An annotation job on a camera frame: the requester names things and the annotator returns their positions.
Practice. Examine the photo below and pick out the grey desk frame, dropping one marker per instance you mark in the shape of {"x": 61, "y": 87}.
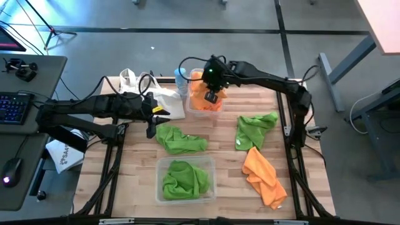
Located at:
{"x": 375, "y": 134}

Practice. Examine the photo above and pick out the pink table top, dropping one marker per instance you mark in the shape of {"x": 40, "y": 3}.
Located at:
{"x": 381, "y": 22}

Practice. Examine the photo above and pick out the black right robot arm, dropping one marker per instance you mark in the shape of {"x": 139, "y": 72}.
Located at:
{"x": 275, "y": 82}

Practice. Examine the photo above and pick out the white printed bag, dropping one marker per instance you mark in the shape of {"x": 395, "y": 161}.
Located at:
{"x": 64, "y": 157}

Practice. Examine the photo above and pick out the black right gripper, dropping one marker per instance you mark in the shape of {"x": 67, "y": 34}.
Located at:
{"x": 215, "y": 75}

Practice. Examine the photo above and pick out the clear plastic water bottle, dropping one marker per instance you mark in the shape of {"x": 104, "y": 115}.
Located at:
{"x": 180, "y": 81}

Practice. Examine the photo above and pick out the white canvas tote bag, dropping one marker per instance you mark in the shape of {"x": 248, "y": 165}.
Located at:
{"x": 173, "y": 103}

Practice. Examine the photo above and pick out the black computer monitor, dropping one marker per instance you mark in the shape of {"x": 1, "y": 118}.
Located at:
{"x": 9, "y": 42}

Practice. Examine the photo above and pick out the black computer mouse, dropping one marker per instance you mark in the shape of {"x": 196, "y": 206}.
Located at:
{"x": 11, "y": 173}

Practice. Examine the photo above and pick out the dark grey desk top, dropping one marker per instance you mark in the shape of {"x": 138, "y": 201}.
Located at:
{"x": 43, "y": 78}
{"x": 28, "y": 156}

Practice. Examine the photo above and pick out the black clamp bracket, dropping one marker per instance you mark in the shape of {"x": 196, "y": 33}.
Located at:
{"x": 315, "y": 131}

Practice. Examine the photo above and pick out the black round desk foot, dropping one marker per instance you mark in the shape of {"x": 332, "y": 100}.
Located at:
{"x": 41, "y": 195}

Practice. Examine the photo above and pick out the clear plastic bin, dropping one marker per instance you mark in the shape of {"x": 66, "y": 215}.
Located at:
{"x": 161, "y": 200}
{"x": 188, "y": 109}

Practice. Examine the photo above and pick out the grey table leg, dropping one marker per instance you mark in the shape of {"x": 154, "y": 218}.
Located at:
{"x": 329, "y": 81}

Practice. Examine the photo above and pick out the black backlit keyboard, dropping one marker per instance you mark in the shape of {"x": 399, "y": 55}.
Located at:
{"x": 15, "y": 107}

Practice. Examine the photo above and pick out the black clamp mount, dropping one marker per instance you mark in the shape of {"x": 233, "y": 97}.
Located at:
{"x": 25, "y": 73}

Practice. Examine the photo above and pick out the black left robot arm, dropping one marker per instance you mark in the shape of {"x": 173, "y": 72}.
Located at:
{"x": 78, "y": 107}

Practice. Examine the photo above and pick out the black aluminium rig frame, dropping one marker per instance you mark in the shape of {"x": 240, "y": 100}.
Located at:
{"x": 107, "y": 178}

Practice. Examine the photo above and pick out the yellow tape tag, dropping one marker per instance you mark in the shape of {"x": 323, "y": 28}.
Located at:
{"x": 157, "y": 109}

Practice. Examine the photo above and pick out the black tripod stand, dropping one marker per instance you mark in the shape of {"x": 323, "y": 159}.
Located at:
{"x": 51, "y": 31}

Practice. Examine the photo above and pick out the silver metal bracket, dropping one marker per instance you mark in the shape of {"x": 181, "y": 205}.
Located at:
{"x": 290, "y": 222}
{"x": 115, "y": 221}

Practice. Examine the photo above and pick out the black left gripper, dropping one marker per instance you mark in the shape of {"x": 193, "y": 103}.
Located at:
{"x": 150, "y": 122}

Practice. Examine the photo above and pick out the orange microfiber towel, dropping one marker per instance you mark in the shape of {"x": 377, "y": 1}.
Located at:
{"x": 262, "y": 178}
{"x": 200, "y": 105}
{"x": 197, "y": 84}

